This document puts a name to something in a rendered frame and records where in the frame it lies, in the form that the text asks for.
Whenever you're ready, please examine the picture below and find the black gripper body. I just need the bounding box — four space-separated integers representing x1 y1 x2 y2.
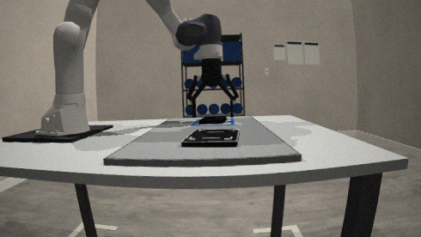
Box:
201 58 223 87

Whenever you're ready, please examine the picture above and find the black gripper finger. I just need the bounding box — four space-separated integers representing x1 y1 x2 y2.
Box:
186 76 210 118
212 74 239 118

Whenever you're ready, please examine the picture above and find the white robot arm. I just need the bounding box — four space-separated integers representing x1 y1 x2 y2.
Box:
35 0 223 136

